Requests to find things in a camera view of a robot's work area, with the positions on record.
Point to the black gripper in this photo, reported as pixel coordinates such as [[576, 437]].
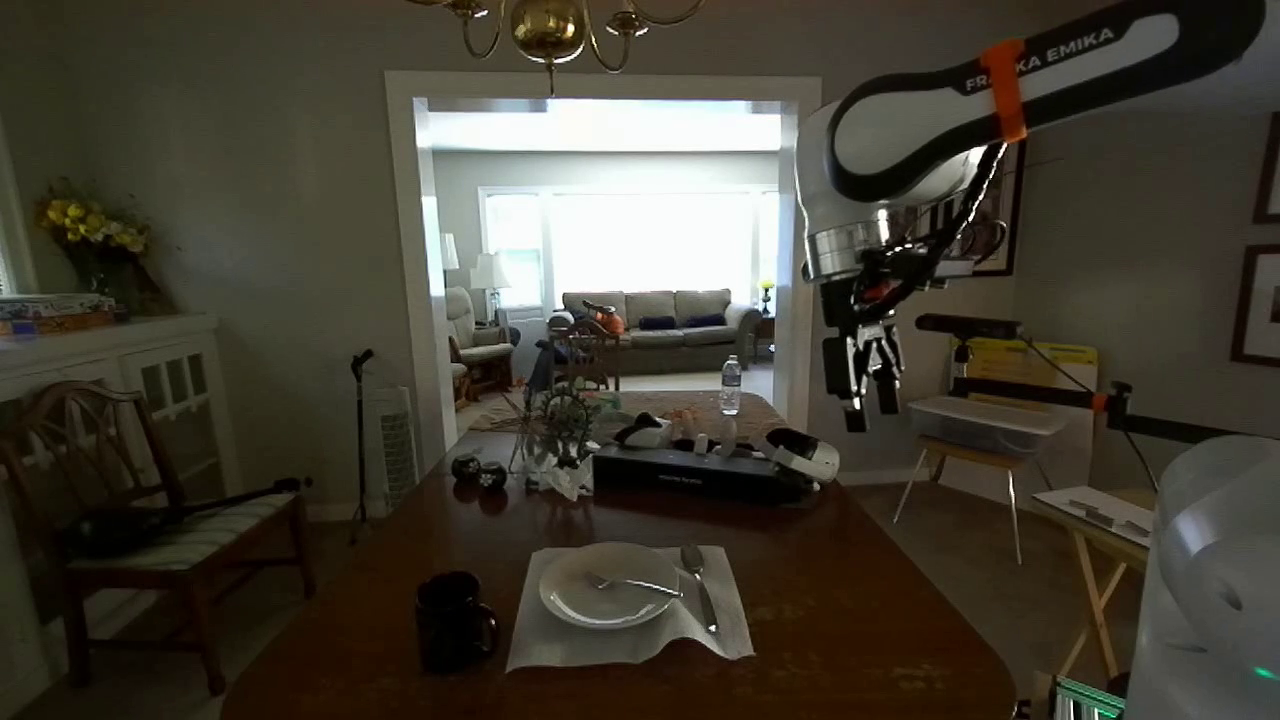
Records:
[[861, 356]]

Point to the white Franka Panda arm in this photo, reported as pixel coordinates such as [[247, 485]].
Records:
[[923, 134]]

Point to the silver metal spoon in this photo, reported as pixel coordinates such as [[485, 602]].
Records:
[[696, 587]]

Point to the black and white gadget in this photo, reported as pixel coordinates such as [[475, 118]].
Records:
[[804, 455]]

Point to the white folding tray table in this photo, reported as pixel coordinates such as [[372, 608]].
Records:
[[987, 422]]

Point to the clear plastic water bottle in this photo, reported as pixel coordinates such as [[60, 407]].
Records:
[[730, 391]]

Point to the yellow board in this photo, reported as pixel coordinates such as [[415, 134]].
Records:
[[1035, 362]]

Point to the long black case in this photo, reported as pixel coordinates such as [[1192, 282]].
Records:
[[695, 473]]

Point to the grey sofa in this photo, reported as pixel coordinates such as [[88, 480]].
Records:
[[664, 343]]

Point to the wooden folding stand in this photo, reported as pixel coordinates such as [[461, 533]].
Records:
[[1100, 524]]

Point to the orange cushion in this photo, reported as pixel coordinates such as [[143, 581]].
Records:
[[607, 321]]

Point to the bright living room window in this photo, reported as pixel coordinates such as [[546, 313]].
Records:
[[641, 241]]

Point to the small potted plant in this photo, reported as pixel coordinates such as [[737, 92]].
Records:
[[561, 425]]

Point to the white round plate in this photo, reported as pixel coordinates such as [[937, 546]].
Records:
[[603, 604]]

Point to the green lit robot stand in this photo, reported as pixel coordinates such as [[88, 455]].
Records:
[[1086, 700]]

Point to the small black round object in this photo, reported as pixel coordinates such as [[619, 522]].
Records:
[[467, 471], [492, 478]]

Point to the upholstered armchair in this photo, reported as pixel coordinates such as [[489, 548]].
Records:
[[481, 351]]

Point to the white paper napkin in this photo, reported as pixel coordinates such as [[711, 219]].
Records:
[[561, 644]]

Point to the white table lamp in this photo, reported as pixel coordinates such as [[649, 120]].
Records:
[[489, 272]]

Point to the black mug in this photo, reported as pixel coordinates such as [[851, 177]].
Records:
[[454, 625]]

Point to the brass chandelier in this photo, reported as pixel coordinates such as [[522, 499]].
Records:
[[550, 27]]

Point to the thin black stand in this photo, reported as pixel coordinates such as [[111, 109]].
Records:
[[362, 425]]

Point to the white built-in cabinet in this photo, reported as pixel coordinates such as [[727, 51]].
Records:
[[174, 387]]

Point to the dark wooden chair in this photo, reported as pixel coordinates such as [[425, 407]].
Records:
[[174, 546]]

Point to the yellow flower bouquet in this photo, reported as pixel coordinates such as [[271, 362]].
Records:
[[86, 225]]

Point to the low tray with papers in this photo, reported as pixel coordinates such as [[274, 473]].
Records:
[[53, 313]]

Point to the wrist mounted camera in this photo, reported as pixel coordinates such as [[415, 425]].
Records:
[[866, 297]]

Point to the black stereo camera bar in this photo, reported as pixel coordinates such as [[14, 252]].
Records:
[[964, 326]]

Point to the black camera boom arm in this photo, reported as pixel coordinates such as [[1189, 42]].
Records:
[[1064, 397]]

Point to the white wall vent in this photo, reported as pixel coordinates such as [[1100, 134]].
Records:
[[399, 455]]

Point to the white doorway frame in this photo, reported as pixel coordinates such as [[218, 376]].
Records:
[[401, 267]]

